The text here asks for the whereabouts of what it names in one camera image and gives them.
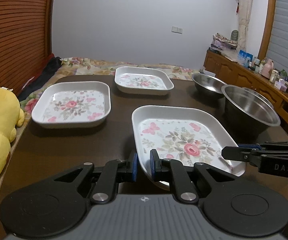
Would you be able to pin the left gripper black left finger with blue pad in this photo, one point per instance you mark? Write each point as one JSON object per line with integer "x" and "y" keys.
{"x": 57, "y": 204}

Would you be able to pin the large steel bowl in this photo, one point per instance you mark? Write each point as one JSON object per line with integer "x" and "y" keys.
{"x": 247, "y": 114}

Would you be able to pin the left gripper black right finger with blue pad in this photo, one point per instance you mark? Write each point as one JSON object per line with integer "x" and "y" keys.
{"x": 228, "y": 204}

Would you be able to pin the black garment on bed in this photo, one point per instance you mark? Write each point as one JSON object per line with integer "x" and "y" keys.
{"x": 36, "y": 83}

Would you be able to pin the blue photo card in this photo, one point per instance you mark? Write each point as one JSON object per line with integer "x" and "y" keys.
{"x": 244, "y": 58}

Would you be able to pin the floral bed quilt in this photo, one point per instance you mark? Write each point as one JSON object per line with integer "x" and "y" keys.
{"x": 84, "y": 66}

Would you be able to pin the white wall switch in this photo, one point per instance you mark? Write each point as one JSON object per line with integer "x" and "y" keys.
{"x": 177, "y": 30}

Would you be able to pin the small steel bowl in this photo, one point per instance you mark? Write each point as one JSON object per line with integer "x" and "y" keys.
{"x": 208, "y": 85}

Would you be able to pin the wooden sideboard cabinet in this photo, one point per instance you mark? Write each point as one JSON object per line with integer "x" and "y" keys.
{"x": 234, "y": 74}

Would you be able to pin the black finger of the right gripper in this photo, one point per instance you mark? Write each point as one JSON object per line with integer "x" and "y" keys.
{"x": 246, "y": 153}

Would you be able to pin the pink kettle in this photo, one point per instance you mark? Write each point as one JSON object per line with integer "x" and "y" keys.
{"x": 267, "y": 68}

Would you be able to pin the wooden slatted headboard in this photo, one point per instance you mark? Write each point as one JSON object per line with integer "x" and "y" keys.
{"x": 25, "y": 40}

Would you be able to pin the folded floral cloth pile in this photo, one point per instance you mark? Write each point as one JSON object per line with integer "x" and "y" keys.
{"x": 222, "y": 42}

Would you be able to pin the purple tissue box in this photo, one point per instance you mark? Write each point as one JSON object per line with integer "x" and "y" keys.
{"x": 280, "y": 85}

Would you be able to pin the white jar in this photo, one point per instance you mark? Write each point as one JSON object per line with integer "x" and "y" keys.
{"x": 274, "y": 76}

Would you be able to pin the cream curtain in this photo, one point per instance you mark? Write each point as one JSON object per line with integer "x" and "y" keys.
{"x": 245, "y": 9}

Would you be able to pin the floral white tray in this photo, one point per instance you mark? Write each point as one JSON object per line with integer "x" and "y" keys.
{"x": 73, "y": 105}
{"x": 186, "y": 134}
{"x": 142, "y": 81}

